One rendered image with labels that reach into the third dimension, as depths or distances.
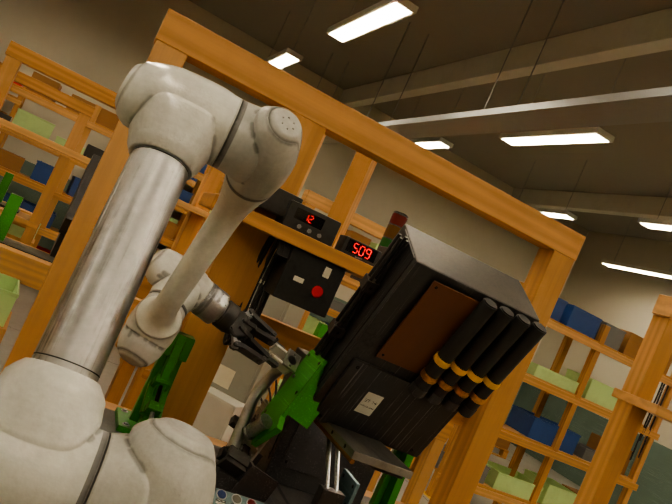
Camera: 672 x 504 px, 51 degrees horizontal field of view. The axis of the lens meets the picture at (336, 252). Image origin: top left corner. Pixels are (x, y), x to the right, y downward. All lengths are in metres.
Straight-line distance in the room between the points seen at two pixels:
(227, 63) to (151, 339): 0.82
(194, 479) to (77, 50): 10.87
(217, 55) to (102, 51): 9.75
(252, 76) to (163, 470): 1.27
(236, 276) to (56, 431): 1.07
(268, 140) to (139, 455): 0.54
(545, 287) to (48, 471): 1.78
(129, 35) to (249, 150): 10.62
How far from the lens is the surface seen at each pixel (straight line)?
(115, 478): 1.04
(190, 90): 1.23
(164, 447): 1.04
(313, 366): 1.75
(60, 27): 11.77
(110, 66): 11.72
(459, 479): 2.45
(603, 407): 7.92
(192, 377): 2.06
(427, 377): 1.68
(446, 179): 2.21
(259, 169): 1.25
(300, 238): 1.92
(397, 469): 1.68
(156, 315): 1.56
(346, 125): 2.09
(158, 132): 1.19
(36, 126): 8.57
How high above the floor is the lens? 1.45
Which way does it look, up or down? 2 degrees up
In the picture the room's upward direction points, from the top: 24 degrees clockwise
